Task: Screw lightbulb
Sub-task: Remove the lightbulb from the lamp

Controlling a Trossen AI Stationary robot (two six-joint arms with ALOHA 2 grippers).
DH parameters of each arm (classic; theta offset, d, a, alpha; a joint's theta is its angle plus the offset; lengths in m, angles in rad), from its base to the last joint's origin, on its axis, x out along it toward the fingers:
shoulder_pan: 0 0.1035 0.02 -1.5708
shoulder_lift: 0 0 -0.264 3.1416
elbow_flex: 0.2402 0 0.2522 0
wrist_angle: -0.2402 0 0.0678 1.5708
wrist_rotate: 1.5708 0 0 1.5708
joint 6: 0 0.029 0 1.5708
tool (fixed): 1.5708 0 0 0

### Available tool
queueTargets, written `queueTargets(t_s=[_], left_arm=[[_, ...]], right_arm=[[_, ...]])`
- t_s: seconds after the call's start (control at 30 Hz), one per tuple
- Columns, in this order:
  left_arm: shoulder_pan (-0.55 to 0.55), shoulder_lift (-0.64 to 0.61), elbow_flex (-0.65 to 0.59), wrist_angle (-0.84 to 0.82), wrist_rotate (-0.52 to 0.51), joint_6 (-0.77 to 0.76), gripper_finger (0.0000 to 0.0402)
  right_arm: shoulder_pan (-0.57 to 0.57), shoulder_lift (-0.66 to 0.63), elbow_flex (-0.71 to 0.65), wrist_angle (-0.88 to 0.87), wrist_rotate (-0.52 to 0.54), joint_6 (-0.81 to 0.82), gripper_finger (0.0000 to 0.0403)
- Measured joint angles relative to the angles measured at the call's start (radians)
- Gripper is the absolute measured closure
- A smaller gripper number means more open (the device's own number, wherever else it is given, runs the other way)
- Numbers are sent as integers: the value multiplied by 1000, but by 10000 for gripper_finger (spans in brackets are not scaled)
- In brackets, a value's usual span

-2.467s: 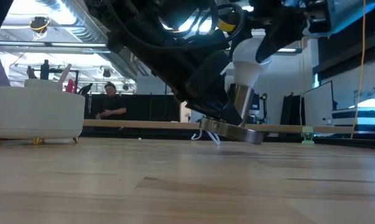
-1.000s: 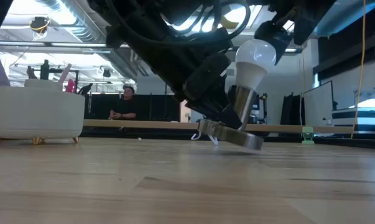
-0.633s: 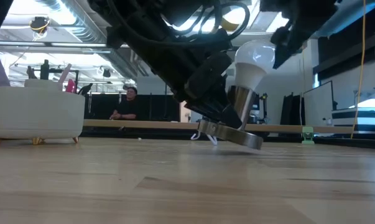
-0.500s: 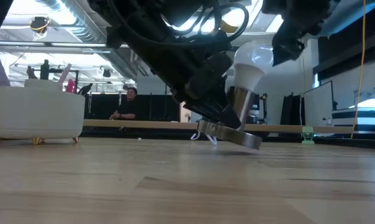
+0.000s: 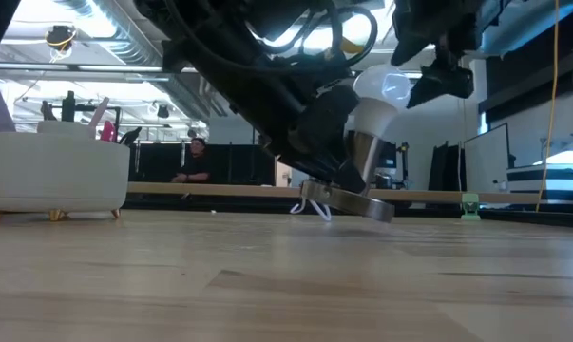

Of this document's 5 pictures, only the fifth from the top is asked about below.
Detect round black ceiling device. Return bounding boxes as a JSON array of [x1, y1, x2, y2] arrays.
[[45, 24, 78, 52]]

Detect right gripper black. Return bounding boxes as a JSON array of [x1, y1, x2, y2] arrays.
[[390, 0, 487, 110]]

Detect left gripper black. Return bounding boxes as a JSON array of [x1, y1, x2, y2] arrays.
[[228, 61, 368, 195]]

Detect person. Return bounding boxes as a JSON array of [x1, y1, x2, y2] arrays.
[[170, 137, 215, 185]]

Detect pink utensil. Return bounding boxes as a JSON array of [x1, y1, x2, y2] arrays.
[[99, 120, 117, 143]]

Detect white board panel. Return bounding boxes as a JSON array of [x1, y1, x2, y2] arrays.
[[463, 122, 511, 195]]

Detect black standing panels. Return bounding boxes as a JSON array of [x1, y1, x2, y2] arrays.
[[427, 141, 464, 192]]

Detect white stick utensil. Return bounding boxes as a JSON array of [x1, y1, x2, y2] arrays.
[[87, 96, 111, 128]]

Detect silver metal lamp base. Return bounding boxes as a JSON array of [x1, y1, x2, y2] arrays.
[[298, 128, 396, 224]]

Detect black partition wall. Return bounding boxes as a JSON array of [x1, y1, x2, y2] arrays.
[[127, 141, 277, 185]]

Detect black utensil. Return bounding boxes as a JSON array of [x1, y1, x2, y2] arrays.
[[118, 126, 143, 146]]

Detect white frosted lightbulb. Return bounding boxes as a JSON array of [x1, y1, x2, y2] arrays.
[[346, 64, 413, 140]]

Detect mint green small tool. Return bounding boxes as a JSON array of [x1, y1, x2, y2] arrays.
[[460, 191, 483, 221]]

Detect thin white cable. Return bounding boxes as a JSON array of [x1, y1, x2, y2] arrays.
[[289, 196, 334, 223]]

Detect black and white table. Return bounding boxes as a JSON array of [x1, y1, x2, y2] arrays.
[[506, 162, 573, 195]]

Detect tools in caddy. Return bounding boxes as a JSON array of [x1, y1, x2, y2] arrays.
[[39, 89, 124, 143]]

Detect yellow cable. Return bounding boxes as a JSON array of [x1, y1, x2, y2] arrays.
[[534, 0, 561, 214]]

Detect silver ventilation duct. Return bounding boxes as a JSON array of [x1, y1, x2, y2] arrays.
[[65, 0, 230, 123]]

